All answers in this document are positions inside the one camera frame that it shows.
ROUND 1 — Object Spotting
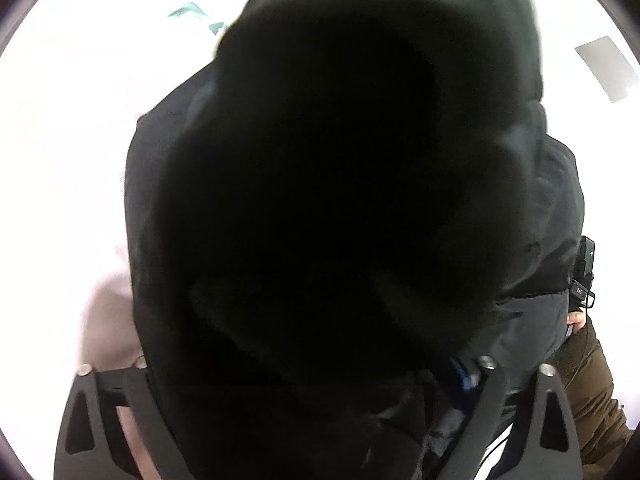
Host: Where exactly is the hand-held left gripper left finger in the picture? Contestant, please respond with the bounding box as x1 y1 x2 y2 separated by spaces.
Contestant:
54 356 195 480

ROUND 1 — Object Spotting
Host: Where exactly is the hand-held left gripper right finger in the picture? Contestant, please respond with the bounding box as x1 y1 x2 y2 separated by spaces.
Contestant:
434 354 584 480

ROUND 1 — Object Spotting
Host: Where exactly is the black hooded padded jacket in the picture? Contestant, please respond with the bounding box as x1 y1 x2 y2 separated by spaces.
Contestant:
122 0 586 480

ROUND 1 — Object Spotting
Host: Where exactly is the person's right forearm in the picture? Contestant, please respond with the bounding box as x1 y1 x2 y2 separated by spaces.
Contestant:
556 316 635 467

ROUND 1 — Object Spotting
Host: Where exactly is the pink floral bed sheet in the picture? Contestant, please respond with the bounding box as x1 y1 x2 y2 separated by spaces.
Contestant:
0 0 268 480

